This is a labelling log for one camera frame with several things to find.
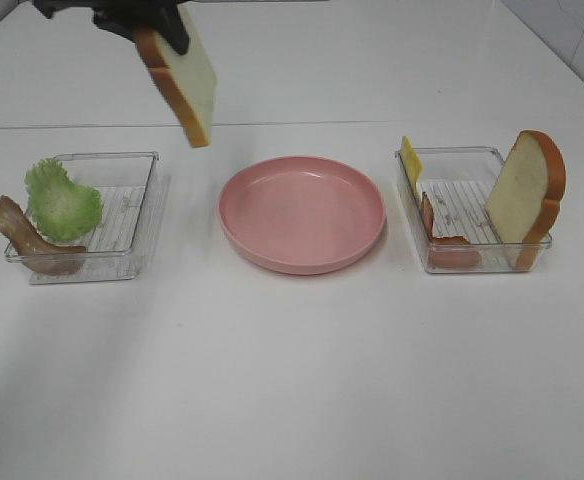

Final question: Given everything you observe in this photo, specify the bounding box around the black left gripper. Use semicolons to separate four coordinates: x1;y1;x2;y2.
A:
32;0;190;55

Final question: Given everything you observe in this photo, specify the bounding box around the bread slice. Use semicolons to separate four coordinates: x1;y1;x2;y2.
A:
486;130;566;272
133;6;217;148

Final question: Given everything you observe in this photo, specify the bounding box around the green lettuce leaf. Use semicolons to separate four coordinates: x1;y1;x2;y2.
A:
25;158;103;243

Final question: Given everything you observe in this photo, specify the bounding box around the brown bacon strip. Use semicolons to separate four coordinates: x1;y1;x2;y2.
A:
0;195;87;276

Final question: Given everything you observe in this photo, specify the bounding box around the red bacon strip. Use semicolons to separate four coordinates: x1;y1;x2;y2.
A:
421;193;481;269

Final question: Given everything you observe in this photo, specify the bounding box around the clear left plastic tray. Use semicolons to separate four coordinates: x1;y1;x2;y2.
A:
4;152;167;284

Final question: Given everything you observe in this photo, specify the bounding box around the clear plastic tray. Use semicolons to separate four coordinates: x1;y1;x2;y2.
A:
395;146;553;274
4;152;167;284

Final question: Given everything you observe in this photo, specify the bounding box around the pink round plate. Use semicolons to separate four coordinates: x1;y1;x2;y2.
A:
218;156;386;275

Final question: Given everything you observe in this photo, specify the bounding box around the yellow cheese slice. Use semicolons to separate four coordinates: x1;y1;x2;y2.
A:
399;136;423;201

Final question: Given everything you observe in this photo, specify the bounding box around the clear right plastic tray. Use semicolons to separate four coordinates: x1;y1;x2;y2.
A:
395;146;553;274

